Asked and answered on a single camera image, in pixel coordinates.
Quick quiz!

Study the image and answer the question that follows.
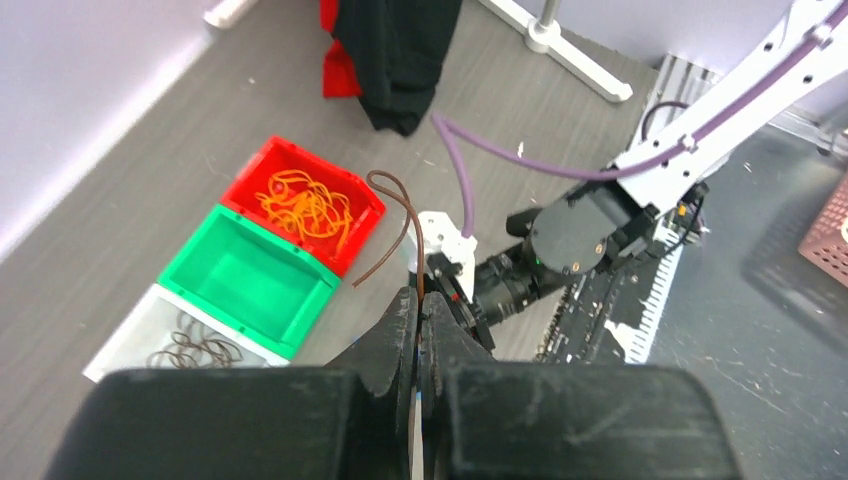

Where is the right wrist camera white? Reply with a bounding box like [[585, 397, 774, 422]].
[[418, 211, 477, 300]]

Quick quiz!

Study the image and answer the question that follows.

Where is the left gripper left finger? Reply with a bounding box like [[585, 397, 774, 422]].
[[46, 287, 418, 479]]

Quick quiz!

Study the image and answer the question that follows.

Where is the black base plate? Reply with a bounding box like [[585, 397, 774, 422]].
[[534, 260, 654, 365]]

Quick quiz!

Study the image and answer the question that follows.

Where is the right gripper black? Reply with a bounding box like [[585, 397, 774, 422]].
[[426, 252, 550, 352]]

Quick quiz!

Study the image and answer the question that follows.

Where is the white clothes rack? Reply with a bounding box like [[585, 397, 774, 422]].
[[202, 0, 633, 103]]

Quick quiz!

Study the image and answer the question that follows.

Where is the white plastic bin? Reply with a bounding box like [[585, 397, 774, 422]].
[[82, 284, 289, 382]]

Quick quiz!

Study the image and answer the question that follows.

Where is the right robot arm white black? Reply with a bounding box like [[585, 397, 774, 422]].
[[405, 1, 847, 349]]

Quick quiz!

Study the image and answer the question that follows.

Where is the brown cable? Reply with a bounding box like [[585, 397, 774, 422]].
[[351, 169, 427, 316], [145, 311, 248, 371]]

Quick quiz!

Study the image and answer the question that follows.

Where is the black shirt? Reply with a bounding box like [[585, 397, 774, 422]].
[[332, 0, 462, 137]]

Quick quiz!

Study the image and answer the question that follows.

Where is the white cable duct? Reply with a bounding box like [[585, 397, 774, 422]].
[[625, 247, 683, 364]]

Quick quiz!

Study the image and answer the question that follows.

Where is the red plastic bin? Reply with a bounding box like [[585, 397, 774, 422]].
[[220, 136, 386, 277]]

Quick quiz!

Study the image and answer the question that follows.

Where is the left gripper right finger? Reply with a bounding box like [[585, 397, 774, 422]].
[[421, 294, 743, 479]]

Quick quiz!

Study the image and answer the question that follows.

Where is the green plastic bin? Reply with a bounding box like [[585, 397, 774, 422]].
[[158, 205, 341, 360]]

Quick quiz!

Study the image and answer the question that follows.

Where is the orange cable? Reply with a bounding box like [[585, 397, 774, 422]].
[[254, 169, 355, 256]]

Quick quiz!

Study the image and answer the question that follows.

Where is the brown perforated crate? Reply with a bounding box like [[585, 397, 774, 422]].
[[798, 175, 847, 287]]

